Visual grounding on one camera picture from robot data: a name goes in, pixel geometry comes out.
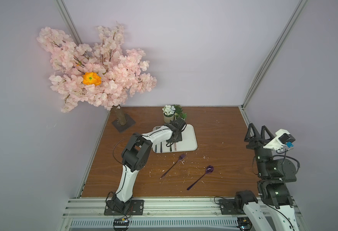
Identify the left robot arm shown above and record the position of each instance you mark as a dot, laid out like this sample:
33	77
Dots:
135	156

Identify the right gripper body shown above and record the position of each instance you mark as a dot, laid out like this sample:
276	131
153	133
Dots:
257	145

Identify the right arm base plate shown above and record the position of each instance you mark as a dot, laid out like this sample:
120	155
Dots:
229	207

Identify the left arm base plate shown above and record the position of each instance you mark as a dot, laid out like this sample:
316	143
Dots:
117	207

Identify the pink cherry blossom tree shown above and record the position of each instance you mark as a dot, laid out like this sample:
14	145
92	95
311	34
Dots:
123	73

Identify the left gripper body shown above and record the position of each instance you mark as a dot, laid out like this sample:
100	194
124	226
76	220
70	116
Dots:
174	137

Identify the white rectangular tray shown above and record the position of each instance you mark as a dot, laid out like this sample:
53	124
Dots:
188	143

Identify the aluminium rail frame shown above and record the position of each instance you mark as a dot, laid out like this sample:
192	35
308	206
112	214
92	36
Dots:
159	213

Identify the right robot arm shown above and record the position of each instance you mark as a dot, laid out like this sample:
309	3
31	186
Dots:
275	209

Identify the white flower pot plant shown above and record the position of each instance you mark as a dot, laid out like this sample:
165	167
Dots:
168	113

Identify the purple plastic spoon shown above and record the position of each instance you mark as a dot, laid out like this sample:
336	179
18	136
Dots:
208	170

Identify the purple fork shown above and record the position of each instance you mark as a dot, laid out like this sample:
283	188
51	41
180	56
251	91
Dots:
181	157

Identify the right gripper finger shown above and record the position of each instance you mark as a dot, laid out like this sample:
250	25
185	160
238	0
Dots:
266	135
252	133

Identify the green succulent pot plant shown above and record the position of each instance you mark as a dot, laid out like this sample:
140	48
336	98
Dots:
179	113

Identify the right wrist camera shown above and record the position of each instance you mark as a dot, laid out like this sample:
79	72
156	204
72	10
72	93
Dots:
282	140

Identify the orange artificial flower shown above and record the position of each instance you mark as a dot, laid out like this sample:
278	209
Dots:
91	78

